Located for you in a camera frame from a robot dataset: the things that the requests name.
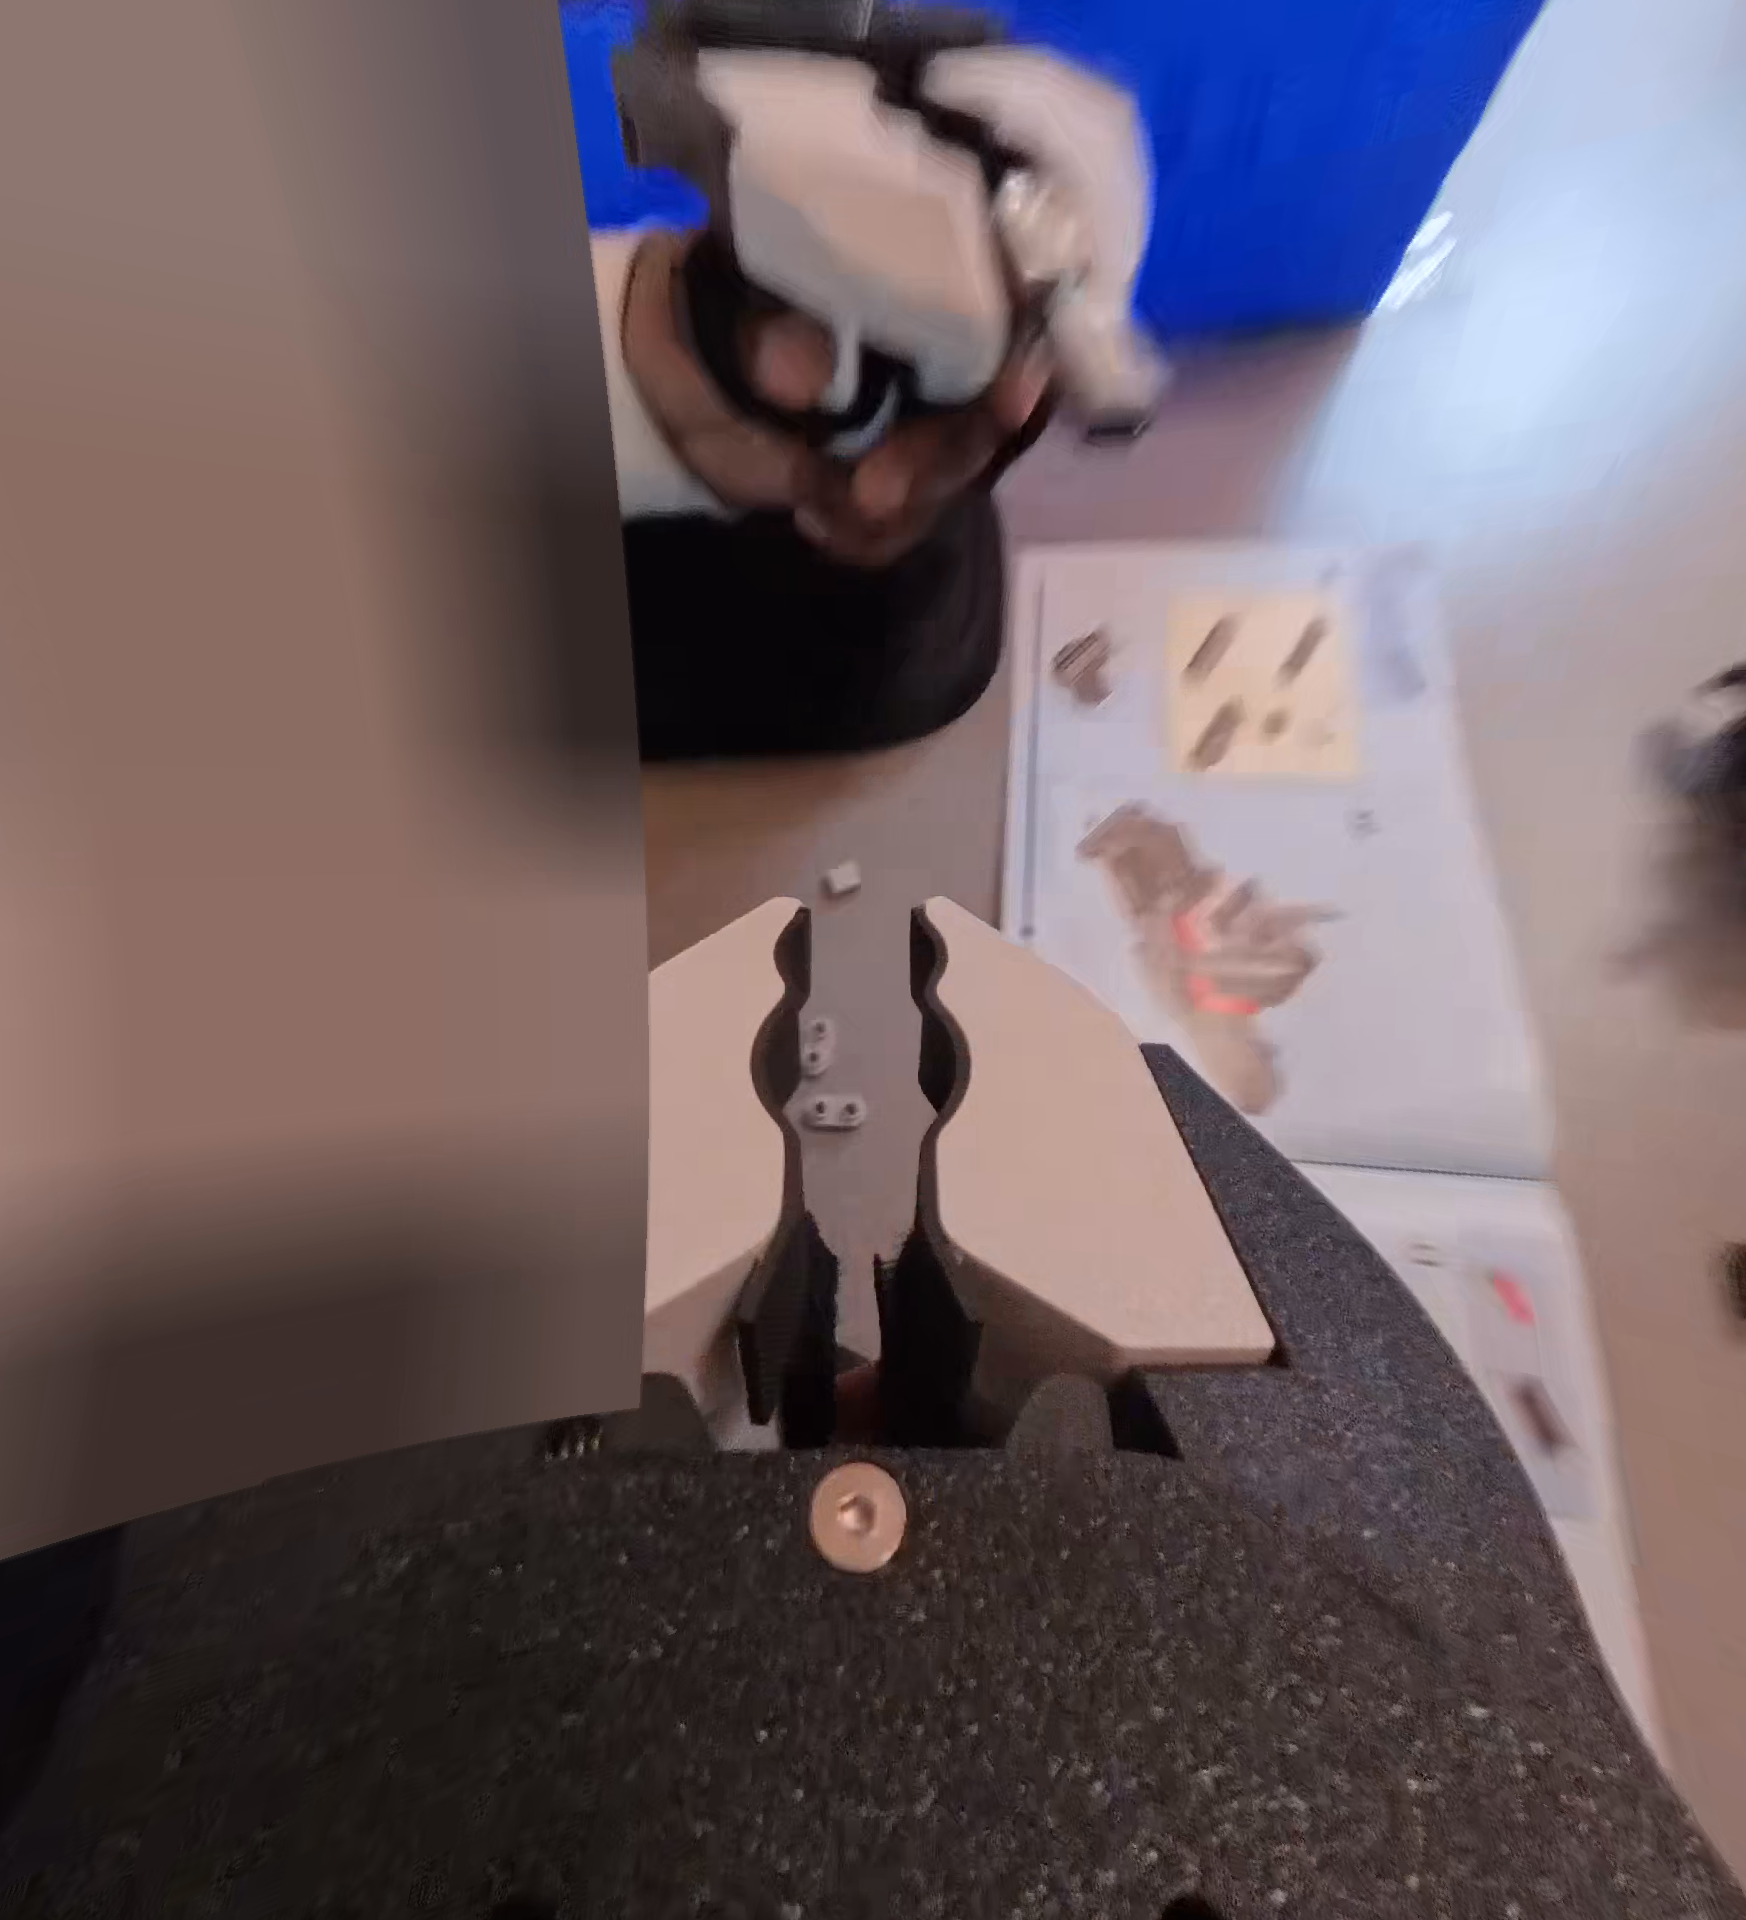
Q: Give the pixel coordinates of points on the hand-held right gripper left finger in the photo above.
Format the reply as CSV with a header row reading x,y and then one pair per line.
x,y
701,1140

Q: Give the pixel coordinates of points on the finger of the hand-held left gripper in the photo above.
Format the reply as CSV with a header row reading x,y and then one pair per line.
x,y
1082,151

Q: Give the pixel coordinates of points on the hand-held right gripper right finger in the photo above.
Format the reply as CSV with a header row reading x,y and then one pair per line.
x,y
1082,1199

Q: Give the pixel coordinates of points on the blue plastic bin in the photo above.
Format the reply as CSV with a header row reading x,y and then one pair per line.
x,y
1292,151

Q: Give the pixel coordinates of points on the lego instruction booklet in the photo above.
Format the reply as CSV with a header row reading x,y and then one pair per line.
x,y
1413,839

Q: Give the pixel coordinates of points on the person's left forearm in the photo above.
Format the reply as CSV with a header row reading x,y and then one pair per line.
x,y
647,466

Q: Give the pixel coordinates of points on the grey rounded lego plate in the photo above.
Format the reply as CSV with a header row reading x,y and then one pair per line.
x,y
814,1041
830,1110

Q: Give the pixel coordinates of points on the tiny grey lego tile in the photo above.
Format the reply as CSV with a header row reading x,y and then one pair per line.
x,y
841,877

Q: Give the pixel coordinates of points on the person's left hand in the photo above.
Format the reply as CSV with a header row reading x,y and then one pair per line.
x,y
874,503

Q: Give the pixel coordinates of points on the black quilted pad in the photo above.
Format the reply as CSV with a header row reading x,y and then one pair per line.
x,y
814,658

